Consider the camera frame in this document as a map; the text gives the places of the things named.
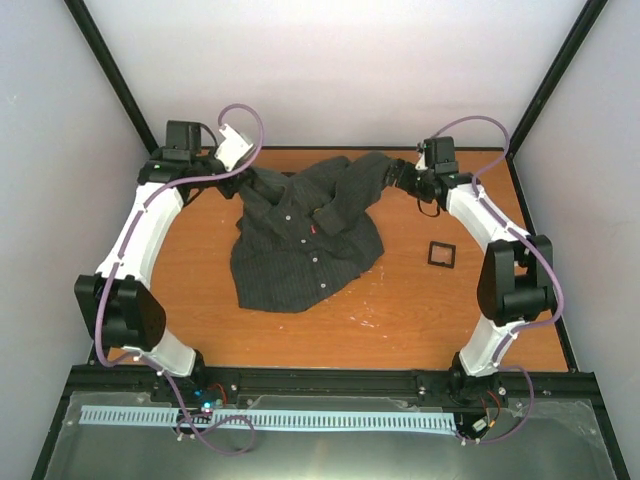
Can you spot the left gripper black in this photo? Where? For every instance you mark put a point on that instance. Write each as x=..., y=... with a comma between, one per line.
x=228, y=189

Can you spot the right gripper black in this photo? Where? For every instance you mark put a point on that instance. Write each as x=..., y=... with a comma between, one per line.
x=403, y=180

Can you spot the dark pinstriped shirt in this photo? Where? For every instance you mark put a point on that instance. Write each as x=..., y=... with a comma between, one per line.
x=304, y=237

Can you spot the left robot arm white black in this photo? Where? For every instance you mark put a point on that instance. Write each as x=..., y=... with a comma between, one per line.
x=116, y=301

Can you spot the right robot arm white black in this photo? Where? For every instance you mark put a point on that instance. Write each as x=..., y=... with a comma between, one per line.
x=517, y=282

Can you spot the clear plastic sheet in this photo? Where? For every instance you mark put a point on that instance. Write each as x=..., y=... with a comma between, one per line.
x=525, y=444

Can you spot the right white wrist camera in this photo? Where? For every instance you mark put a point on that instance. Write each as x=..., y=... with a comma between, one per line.
x=421, y=164

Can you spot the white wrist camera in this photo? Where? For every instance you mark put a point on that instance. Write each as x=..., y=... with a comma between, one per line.
x=233, y=149
x=421, y=164

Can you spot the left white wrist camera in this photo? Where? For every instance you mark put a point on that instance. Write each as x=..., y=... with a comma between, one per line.
x=233, y=149

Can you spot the black square frame tray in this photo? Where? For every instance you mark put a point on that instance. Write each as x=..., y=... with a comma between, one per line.
x=441, y=254

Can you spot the light blue slotted cable duct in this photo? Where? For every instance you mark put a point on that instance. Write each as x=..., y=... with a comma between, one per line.
x=273, y=420

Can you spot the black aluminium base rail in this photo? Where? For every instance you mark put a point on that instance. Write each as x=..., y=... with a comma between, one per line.
x=428, y=388

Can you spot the black enclosure frame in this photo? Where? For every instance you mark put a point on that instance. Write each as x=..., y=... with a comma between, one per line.
x=570, y=387

